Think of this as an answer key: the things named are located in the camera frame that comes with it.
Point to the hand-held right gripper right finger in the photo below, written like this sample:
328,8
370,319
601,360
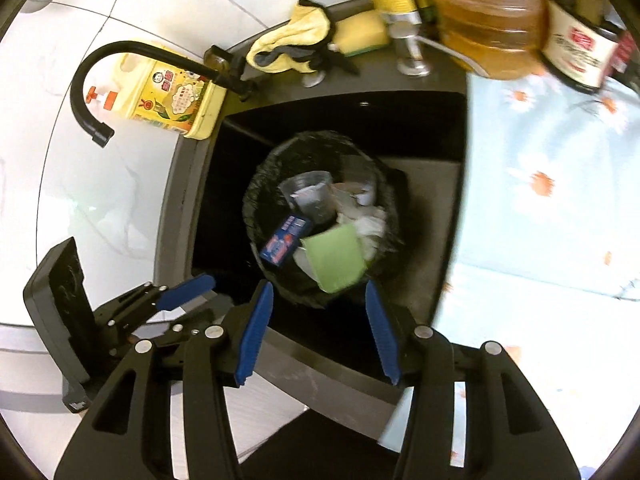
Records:
382,335

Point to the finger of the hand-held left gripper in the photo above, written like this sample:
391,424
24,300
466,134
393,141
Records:
200,316
185,290

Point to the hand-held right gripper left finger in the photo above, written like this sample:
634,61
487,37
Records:
255,330

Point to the blue drink carton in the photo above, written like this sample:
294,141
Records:
282,242

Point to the green foam tray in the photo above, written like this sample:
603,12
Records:
332,257

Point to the trash bin with black bag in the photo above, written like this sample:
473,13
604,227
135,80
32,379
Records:
260,200

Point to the clear plastic cup red print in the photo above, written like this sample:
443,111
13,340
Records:
310,195

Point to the daisy print tablecloth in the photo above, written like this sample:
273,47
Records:
550,235

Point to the yellow detergent bottle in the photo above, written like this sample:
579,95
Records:
170,95

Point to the black sink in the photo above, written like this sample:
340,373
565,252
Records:
340,105

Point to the black faucet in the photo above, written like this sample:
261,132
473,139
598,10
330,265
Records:
125,50

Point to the yellow cleaning cloth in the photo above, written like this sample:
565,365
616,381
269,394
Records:
300,25

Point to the metal tap base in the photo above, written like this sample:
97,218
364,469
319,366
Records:
410,45

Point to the yellow green sponge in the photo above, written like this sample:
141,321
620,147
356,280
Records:
360,30

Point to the cooking oil bottle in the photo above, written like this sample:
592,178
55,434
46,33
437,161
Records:
485,20

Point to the dark sauce bottle white label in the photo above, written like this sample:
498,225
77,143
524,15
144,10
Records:
575,50

